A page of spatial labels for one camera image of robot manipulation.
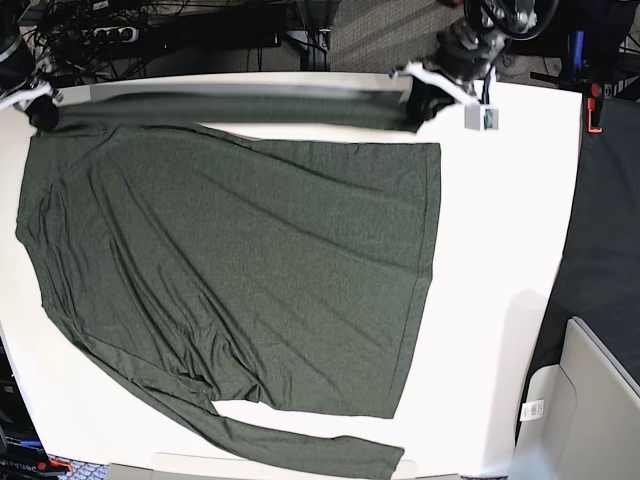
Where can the orange black table clamp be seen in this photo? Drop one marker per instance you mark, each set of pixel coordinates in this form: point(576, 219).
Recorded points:
point(593, 93)

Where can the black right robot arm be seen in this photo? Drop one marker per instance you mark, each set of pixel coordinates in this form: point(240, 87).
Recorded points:
point(22, 86)

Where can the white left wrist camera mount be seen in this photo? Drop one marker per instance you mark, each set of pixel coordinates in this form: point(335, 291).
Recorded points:
point(479, 113)

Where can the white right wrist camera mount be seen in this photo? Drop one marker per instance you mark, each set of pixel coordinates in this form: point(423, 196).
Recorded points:
point(27, 95)

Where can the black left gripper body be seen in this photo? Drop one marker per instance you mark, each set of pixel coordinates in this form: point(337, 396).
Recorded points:
point(464, 55)

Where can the dark grey mat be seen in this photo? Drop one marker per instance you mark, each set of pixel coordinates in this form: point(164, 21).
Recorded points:
point(598, 277)

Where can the grey plastic bin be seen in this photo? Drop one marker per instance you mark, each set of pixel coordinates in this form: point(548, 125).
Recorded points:
point(580, 419)

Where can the aluminium frame post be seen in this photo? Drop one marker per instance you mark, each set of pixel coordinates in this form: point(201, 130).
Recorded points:
point(318, 58)

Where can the blue handled clamp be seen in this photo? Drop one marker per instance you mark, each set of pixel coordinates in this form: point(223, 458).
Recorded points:
point(573, 63)

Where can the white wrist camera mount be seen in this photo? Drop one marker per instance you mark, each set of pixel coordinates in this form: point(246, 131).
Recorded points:
point(479, 113)
point(27, 95)

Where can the black printed box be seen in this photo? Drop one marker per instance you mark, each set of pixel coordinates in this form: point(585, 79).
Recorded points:
point(17, 461)

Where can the dark green long-sleeve shirt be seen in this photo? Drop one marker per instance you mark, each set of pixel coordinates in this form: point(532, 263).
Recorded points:
point(195, 266)

